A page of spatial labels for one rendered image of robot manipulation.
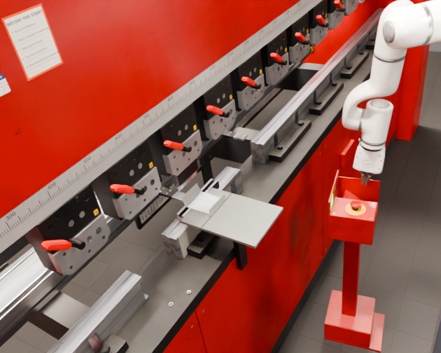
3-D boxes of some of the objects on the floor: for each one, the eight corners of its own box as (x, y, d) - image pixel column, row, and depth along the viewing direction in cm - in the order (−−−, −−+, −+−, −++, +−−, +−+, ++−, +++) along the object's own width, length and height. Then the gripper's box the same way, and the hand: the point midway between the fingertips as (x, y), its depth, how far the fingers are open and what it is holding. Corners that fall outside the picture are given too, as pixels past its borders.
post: (213, 205, 297) (141, -165, 181) (207, 203, 300) (131, -163, 183) (218, 201, 301) (148, -166, 184) (211, 199, 303) (140, -165, 187)
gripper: (396, 140, 154) (386, 181, 165) (352, 133, 159) (346, 173, 170) (393, 152, 148) (383, 193, 160) (348, 144, 153) (342, 184, 165)
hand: (365, 178), depth 164 cm, fingers closed
